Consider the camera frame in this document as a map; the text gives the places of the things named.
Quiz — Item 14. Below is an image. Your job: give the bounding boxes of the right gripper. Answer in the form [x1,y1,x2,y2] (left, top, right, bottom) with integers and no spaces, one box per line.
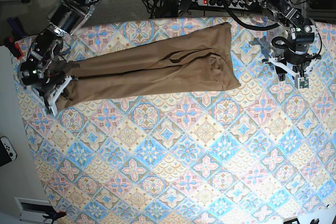
[18,70,72,115]

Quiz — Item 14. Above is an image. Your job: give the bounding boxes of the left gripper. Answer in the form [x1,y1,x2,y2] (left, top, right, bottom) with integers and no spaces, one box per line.
[262,39,321,89]

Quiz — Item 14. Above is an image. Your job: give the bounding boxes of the brown t-shirt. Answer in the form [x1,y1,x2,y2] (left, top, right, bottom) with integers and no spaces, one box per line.
[56,23,240,110]

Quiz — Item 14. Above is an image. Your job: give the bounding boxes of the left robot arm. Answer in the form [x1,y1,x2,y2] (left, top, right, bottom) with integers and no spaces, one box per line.
[220,0,321,89]

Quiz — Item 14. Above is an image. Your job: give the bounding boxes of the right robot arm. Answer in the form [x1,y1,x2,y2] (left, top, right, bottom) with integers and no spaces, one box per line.
[18,0,100,115]

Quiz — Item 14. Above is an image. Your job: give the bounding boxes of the red black table clamp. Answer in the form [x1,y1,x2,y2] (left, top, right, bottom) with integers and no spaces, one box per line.
[4,37,23,60]

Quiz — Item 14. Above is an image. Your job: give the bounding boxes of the patterned tile tablecloth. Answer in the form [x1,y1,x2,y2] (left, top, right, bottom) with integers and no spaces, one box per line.
[16,17,335,223]

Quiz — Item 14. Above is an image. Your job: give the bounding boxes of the white game controller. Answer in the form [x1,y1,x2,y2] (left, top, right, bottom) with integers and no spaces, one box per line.
[0,136,17,166]

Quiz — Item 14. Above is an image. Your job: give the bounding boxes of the white power strip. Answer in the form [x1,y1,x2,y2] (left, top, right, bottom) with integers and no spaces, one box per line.
[196,0,249,10]

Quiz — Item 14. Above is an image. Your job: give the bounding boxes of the white floor vent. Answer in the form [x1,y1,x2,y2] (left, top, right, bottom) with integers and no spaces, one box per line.
[14,197,53,223]

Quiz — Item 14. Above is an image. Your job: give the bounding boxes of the orange black bottom clamp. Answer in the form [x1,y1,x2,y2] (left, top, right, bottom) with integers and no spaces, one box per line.
[43,211,67,222]

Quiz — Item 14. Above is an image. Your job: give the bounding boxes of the blue handled tool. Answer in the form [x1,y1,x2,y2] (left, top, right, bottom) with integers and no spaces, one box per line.
[7,17,28,40]

